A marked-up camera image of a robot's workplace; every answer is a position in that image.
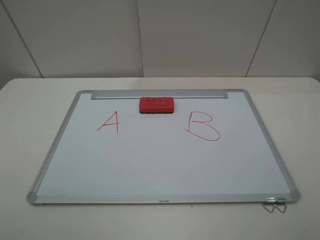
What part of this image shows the red whiteboard eraser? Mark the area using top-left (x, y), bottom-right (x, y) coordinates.
top-left (139, 97), bottom-right (175, 114)

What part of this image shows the left metal binder clip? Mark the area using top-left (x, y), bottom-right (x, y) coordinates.
top-left (262, 197), bottom-right (277, 214)

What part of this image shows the metal binder clip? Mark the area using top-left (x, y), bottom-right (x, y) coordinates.
top-left (273, 197), bottom-right (288, 214)
top-left (262, 197), bottom-right (277, 214)

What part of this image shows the white whiteboard with grey frame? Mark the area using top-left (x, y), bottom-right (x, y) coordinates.
top-left (26, 89), bottom-right (301, 205)

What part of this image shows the right metal binder clip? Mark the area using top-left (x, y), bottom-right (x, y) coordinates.
top-left (273, 197), bottom-right (288, 214)

